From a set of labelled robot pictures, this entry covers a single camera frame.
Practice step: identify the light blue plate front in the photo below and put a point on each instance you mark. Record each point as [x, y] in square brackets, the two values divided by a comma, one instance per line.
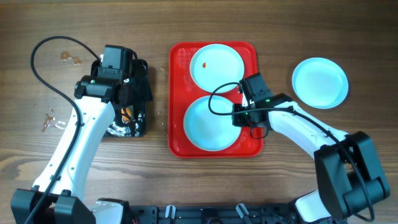
[206, 125]

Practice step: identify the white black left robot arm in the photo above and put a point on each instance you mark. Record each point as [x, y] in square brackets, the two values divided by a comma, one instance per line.
[112, 100]

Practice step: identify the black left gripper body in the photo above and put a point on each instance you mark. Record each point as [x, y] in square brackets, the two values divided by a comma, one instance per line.
[138, 91]

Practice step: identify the black water tray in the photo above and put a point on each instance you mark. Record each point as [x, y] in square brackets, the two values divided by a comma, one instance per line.
[134, 129]

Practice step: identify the orange green sponge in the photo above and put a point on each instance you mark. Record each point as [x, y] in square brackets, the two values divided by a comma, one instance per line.
[127, 114]

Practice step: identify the light blue plate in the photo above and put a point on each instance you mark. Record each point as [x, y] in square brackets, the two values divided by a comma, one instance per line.
[215, 65]
[320, 83]
[206, 125]

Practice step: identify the red plastic tray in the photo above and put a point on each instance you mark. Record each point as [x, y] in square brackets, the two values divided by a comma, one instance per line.
[182, 93]

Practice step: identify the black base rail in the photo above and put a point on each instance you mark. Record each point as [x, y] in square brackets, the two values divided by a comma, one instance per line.
[241, 213]

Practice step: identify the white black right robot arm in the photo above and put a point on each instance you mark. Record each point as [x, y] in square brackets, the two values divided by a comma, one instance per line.
[350, 177]

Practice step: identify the light blue plate back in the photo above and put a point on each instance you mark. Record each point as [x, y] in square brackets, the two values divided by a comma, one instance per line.
[320, 83]

